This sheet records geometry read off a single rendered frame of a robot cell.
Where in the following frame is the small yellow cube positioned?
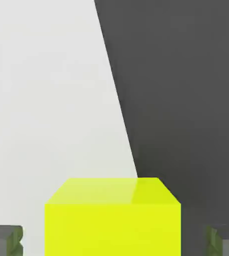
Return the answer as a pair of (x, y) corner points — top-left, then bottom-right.
(44, 177), (182, 256)

